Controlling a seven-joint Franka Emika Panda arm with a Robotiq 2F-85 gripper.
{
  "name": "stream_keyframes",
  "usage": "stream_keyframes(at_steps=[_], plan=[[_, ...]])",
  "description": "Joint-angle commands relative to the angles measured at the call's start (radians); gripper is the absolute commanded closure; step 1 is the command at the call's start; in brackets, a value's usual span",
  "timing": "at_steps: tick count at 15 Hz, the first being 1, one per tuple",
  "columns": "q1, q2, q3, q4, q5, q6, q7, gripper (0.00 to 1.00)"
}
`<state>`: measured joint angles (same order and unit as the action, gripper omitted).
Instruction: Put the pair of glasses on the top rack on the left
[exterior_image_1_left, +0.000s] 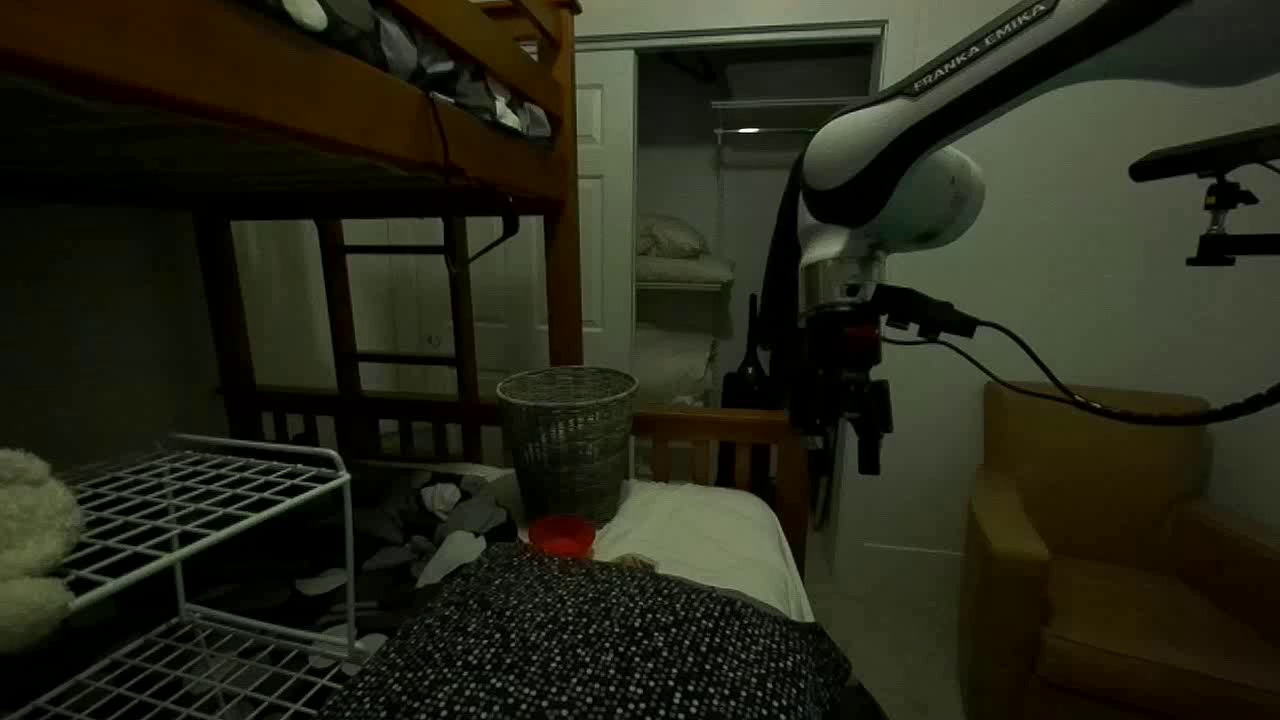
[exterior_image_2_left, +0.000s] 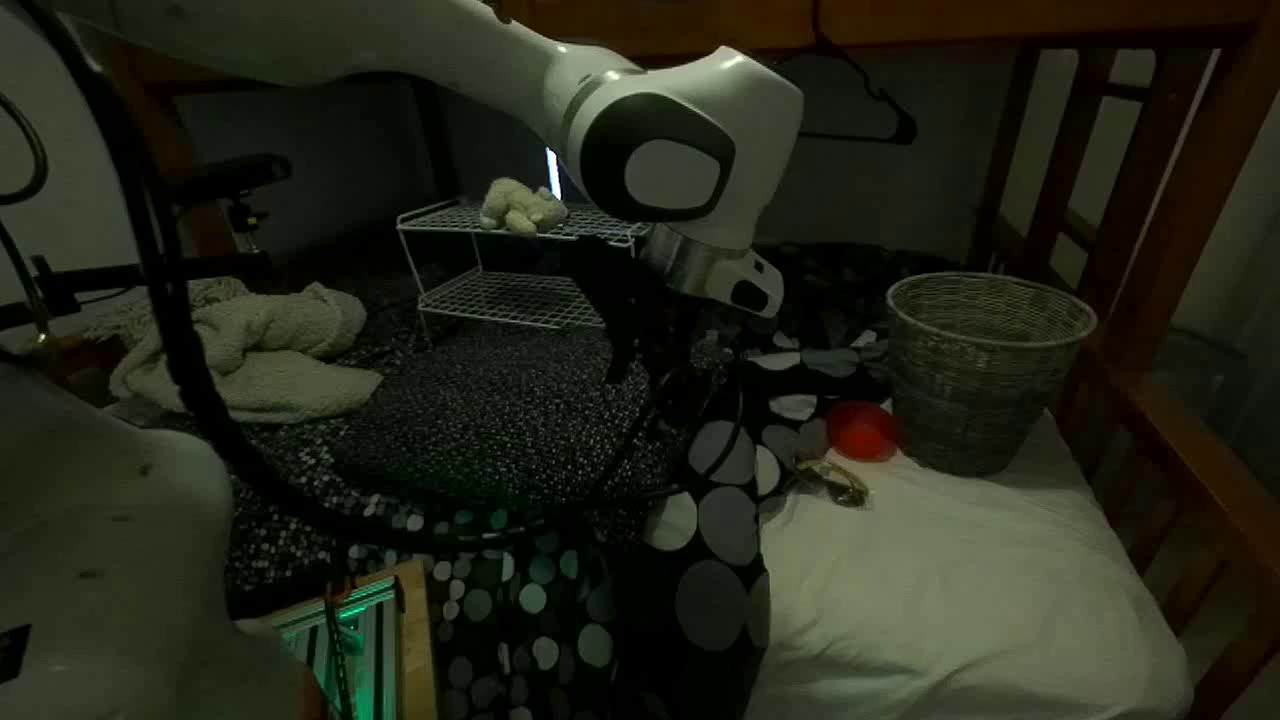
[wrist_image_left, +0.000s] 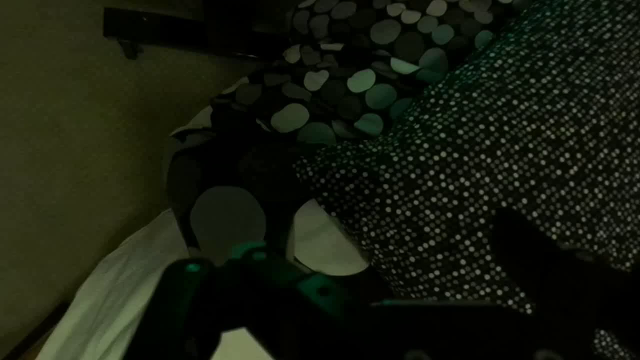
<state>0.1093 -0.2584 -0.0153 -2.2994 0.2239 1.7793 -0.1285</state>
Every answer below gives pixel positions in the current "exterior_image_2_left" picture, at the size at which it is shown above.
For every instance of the wooden bunk bed frame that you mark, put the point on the wooden bunk bed frame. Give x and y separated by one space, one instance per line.
1226 61

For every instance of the woven wicker basket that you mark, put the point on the woven wicker basket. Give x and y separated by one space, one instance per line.
974 363

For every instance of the black speckled blanket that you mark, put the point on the black speckled blanket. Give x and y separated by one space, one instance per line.
479 433

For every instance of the white wire two-tier rack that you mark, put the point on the white wire two-tier rack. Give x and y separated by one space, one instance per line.
483 273

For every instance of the cream crumpled towel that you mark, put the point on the cream crumpled towel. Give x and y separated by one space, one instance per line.
275 356

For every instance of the cream fluffy plush toy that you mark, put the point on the cream fluffy plush toy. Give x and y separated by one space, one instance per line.
521 209

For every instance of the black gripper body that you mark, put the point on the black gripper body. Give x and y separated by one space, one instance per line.
649 330

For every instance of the white pillow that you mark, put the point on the white pillow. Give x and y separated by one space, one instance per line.
951 599

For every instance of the black polka dot cloth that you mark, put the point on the black polka dot cloth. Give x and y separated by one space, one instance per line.
668 617

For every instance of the red ball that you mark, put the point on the red ball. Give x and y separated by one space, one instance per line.
863 428

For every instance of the black clothes hanger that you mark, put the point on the black clothes hanger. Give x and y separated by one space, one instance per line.
845 101

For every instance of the black office chair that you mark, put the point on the black office chair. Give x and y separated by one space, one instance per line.
51 295

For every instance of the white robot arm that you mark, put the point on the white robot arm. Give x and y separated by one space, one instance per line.
695 150

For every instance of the wooden crate with green light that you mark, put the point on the wooden crate with green light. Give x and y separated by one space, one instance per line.
367 646

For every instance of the brown pair of glasses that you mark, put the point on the brown pair of glasses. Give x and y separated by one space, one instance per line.
836 481

